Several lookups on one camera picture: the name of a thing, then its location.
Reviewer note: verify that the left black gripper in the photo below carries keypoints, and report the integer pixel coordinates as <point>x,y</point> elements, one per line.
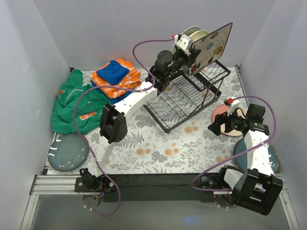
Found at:
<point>190,56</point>

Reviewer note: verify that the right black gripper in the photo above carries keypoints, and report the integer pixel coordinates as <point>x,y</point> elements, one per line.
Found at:
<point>222,122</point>

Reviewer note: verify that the pink and cream round plate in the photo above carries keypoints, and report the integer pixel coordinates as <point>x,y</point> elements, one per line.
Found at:
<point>223,109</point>

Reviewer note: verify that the cream and green round plate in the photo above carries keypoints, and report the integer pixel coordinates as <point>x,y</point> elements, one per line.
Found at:
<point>198,35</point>

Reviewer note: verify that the square floral plate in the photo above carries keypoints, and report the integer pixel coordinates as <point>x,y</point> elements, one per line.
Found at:
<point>212,47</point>

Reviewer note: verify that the white scalloped plate front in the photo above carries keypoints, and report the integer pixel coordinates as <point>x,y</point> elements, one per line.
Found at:
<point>191,30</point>

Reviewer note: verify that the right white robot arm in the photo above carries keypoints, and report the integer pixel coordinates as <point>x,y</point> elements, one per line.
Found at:
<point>256,188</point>

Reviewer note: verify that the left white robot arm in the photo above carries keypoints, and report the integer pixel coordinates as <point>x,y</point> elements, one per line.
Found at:
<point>113,122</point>

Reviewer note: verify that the floral patterned table mat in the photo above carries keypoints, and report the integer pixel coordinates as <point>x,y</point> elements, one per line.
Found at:
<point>189,148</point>

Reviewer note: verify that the blue folded towel top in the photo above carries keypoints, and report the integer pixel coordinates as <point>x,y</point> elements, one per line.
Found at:
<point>113,73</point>

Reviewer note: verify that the blue cloth bottom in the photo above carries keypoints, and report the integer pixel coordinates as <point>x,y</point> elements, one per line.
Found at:
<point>115,100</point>

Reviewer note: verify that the green jacket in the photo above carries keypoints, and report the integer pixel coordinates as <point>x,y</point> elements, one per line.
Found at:
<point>89,109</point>

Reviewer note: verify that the left blue glazed plate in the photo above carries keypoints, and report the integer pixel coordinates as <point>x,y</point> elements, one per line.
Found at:
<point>67,152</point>

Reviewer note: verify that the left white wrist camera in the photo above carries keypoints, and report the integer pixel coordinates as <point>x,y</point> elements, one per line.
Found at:
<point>182,42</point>

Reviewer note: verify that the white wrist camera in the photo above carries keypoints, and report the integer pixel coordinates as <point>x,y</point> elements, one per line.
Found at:
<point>232,103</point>
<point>182,42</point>

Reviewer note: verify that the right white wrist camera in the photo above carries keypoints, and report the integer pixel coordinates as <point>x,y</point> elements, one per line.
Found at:
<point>232,103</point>

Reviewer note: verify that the black wire dish rack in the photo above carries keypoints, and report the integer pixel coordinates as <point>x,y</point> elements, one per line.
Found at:
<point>186,96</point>

